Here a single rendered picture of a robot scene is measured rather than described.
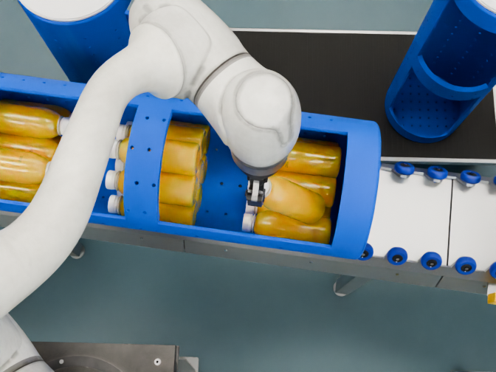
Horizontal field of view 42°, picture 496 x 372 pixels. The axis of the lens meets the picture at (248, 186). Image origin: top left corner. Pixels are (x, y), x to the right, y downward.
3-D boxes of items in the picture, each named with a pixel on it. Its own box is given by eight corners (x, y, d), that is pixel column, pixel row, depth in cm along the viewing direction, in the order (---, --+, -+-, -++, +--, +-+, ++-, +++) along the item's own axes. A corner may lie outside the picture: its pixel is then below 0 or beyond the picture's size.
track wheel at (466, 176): (482, 185, 145) (484, 177, 144) (461, 183, 145) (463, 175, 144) (477, 178, 149) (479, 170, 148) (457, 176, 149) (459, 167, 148)
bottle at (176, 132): (207, 131, 139) (131, 121, 139) (204, 125, 132) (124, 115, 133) (203, 162, 138) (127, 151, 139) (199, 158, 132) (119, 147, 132)
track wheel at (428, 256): (445, 257, 139) (443, 252, 141) (424, 255, 140) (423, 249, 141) (439, 273, 142) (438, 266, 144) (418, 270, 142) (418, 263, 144)
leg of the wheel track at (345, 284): (348, 297, 235) (381, 275, 174) (332, 294, 235) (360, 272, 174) (349, 281, 236) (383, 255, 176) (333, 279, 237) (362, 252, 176)
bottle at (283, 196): (315, 230, 130) (262, 210, 119) (294, 215, 135) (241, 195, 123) (332, 201, 129) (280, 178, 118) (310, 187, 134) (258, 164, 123)
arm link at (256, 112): (313, 139, 92) (252, 74, 94) (325, 99, 77) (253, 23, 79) (255, 187, 90) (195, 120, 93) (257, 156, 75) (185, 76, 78)
